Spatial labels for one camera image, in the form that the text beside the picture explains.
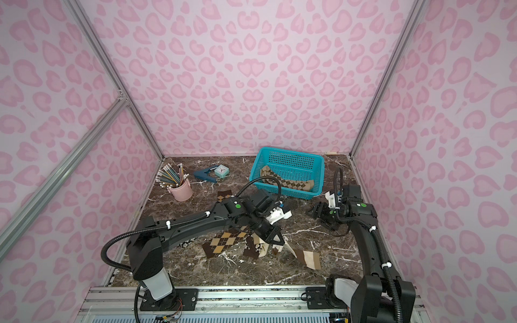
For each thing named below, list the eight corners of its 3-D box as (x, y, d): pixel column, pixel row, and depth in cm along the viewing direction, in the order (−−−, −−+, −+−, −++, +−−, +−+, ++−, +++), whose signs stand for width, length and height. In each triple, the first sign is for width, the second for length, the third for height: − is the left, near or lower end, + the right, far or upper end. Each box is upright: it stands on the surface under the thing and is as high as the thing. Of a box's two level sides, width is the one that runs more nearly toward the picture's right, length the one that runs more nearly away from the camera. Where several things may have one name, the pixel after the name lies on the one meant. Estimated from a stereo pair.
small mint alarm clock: (214, 173, 114) (213, 170, 112) (221, 166, 118) (220, 163, 116) (222, 178, 112) (221, 175, 110) (229, 171, 115) (229, 168, 113)
